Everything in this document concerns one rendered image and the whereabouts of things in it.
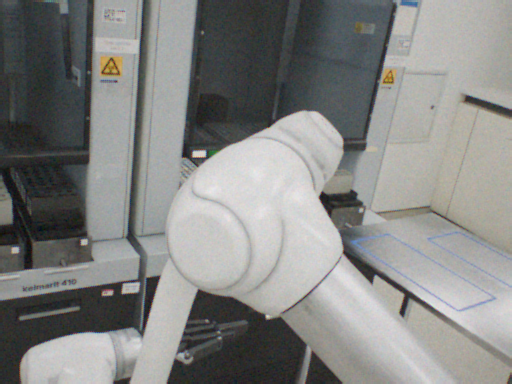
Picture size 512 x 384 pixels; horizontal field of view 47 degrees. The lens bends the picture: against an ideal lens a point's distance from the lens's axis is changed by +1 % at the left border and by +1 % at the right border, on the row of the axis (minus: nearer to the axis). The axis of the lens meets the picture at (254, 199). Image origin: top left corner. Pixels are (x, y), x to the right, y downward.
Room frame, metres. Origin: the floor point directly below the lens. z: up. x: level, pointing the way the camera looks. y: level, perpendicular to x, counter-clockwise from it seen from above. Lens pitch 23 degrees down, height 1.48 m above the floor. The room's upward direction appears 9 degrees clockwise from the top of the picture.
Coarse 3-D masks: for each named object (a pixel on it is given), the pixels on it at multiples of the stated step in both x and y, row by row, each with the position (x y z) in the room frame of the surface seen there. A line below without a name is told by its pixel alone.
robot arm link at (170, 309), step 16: (176, 272) 0.76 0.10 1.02; (160, 288) 0.77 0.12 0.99; (176, 288) 0.76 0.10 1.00; (192, 288) 0.77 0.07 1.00; (160, 304) 0.75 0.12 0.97; (176, 304) 0.75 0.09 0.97; (160, 320) 0.74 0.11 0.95; (176, 320) 0.75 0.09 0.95; (144, 336) 0.75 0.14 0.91; (160, 336) 0.73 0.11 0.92; (176, 336) 0.74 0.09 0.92; (144, 352) 0.73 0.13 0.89; (160, 352) 0.73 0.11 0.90; (144, 368) 0.72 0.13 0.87; (160, 368) 0.72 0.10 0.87
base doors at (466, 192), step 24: (456, 120) 3.66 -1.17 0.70; (480, 120) 3.52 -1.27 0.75; (504, 120) 3.39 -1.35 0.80; (456, 144) 3.62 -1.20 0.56; (480, 144) 3.48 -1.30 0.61; (504, 144) 3.35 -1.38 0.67; (456, 168) 3.57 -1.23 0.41; (480, 168) 3.43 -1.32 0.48; (504, 168) 3.30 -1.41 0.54; (456, 192) 3.53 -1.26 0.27; (480, 192) 3.39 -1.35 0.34; (504, 192) 3.26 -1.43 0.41; (456, 216) 3.48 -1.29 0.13; (480, 216) 3.35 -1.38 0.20; (504, 216) 3.22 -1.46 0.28; (504, 240) 3.18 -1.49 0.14
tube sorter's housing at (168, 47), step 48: (144, 0) 1.43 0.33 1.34; (192, 0) 1.44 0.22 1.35; (144, 48) 1.41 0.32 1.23; (192, 48) 1.45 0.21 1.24; (144, 96) 1.39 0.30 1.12; (144, 144) 1.39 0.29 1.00; (384, 144) 1.83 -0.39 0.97; (144, 192) 1.39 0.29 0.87; (144, 240) 1.38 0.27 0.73; (144, 288) 1.32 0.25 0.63; (240, 336) 1.49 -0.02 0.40; (288, 336) 1.59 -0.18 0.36
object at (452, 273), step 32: (384, 224) 1.54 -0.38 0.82; (416, 224) 1.58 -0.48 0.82; (448, 224) 1.62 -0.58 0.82; (352, 256) 1.33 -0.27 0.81; (384, 256) 1.34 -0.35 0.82; (416, 256) 1.37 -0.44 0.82; (448, 256) 1.40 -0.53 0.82; (480, 256) 1.43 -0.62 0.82; (416, 288) 1.20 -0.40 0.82; (448, 288) 1.22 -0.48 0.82; (480, 288) 1.25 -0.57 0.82; (448, 320) 1.09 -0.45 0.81; (480, 320) 1.10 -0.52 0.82
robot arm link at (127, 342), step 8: (112, 336) 0.89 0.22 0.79; (120, 336) 0.89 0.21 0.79; (128, 336) 0.90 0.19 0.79; (136, 336) 0.90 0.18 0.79; (120, 344) 0.87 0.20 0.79; (128, 344) 0.88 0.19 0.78; (136, 344) 0.89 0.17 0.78; (120, 352) 0.86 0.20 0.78; (128, 352) 0.87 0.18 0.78; (136, 352) 0.88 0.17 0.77; (120, 360) 0.85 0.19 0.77; (128, 360) 0.86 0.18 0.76; (136, 360) 0.87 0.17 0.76; (120, 368) 0.85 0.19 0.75; (128, 368) 0.86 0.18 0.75; (120, 376) 0.85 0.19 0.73; (128, 376) 0.87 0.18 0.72
